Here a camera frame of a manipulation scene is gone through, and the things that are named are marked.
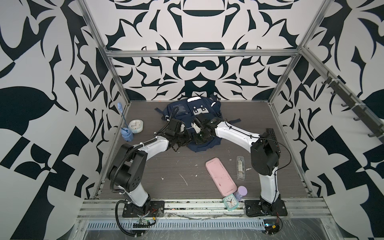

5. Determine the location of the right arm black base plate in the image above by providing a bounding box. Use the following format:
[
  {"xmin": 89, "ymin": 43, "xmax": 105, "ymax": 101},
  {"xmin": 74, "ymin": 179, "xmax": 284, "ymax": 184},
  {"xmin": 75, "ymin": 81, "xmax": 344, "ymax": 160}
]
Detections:
[{"xmin": 245, "ymin": 199, "xmax": 288, "ymax": 217}]

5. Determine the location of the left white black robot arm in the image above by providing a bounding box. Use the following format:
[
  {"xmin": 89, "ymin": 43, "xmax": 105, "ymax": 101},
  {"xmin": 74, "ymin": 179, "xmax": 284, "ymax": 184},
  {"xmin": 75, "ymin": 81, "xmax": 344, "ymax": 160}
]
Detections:
[{"xmin": 107, "ymin": 119, "xmax": 191, "ymax": 207}]

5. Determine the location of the right circuit board green light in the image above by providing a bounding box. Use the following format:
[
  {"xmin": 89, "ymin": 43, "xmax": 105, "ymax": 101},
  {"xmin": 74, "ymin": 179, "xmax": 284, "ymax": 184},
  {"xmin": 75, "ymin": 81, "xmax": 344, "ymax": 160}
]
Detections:
[{"xmin": 263, "ymin": 218, "xmax": 283, "ymax": 236}]

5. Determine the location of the light blue round wall clock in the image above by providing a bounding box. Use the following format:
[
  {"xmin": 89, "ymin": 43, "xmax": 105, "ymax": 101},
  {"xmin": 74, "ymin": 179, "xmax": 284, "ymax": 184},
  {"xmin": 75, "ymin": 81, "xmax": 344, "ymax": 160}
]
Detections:
[{"xmin": 128, "ymin": 119, "xmax": 144, "ymax": 134}]

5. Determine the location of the left small circuit board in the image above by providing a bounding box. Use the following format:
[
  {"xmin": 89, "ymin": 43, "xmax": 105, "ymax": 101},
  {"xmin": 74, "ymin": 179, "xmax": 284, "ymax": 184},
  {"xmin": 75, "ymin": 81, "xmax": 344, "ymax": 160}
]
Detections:
[{"xmin": 133, "ymin": 218, "xmax": 157, "ymax": 229}]

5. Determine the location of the white perforated cable tray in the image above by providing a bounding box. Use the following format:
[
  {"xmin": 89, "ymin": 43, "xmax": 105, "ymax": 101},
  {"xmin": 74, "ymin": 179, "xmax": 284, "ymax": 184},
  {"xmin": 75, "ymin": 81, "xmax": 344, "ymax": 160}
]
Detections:
[{"xmin": 87, "ymin": 219, "xmax": 265, "ymax": 231}]

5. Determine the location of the pink pencil case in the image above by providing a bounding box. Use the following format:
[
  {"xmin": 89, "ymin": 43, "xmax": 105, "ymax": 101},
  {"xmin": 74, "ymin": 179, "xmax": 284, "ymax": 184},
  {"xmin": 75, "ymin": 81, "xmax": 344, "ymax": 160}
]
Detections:
[{"xmin": 205, "ymin": 158, "xmax": 237, "ymax": 197}]

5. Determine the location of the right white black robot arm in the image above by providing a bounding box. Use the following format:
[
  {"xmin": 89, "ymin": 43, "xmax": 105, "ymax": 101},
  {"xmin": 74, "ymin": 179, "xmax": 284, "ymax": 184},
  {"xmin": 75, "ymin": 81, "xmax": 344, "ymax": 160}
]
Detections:
[{"xmin": 192, "ymin": 114, "xmax": 282, "ymax": 209}]

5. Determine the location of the navy blue student backpack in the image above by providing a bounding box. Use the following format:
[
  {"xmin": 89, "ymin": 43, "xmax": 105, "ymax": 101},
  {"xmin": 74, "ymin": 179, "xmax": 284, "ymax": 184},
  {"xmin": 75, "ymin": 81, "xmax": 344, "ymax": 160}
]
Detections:
[{"xmin": 155, "ymin": 97, "xmax": 222, "ymax": 153}]

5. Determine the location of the clear plastic ruler case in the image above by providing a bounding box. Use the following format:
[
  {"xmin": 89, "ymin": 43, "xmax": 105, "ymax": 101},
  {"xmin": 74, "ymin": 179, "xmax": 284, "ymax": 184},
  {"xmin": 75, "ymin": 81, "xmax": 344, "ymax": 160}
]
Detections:
[{"xmin": 236, "ymin": 156, "xmax": 246, "ymax": 181}]

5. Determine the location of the purple lidded small bottle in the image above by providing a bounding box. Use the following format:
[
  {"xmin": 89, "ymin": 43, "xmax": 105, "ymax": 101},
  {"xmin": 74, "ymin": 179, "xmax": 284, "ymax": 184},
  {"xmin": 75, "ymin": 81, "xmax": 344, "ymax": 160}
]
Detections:
[{"xmin": 234, "ymin": 186, "xmax": 248, "ymax": 201}]

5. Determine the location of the black tv remote control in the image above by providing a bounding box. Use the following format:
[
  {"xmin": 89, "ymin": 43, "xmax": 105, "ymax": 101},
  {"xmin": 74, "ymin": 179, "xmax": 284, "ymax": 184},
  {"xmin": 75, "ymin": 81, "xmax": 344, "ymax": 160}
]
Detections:
[{"xmin": 266, "ymin": 128, "xmax": 281, "ymax": 153}]

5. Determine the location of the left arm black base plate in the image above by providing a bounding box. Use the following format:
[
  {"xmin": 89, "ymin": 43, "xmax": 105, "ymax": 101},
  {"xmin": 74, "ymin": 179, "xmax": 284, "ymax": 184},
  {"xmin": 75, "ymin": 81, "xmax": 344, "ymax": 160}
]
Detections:
[{"xmin": 122, "ymin": 201, "xmax": 165, "ymax": 218}]

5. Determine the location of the wall mounted hook rail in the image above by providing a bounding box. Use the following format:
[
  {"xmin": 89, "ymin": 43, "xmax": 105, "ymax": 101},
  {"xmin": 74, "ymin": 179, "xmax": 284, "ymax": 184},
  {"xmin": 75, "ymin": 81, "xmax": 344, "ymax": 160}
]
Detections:
[{"xmin": 322, "ymin": 71, "xmax": 384, "ymax": 144}]

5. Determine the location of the small green alarm clock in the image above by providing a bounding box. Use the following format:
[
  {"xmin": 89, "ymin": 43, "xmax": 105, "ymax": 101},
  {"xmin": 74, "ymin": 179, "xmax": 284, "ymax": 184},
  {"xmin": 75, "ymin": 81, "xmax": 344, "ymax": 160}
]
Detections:
[{"xmin": 223, "ymin": 194, "xmax": 239, "ymax": 211}]

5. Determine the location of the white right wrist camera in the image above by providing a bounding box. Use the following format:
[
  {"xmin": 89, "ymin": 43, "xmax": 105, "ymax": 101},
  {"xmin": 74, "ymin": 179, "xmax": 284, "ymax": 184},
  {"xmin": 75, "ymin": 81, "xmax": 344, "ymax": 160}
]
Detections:
[{"xmin": 192, "ymin": 123, "xmax": 201, "ymax": 134}]

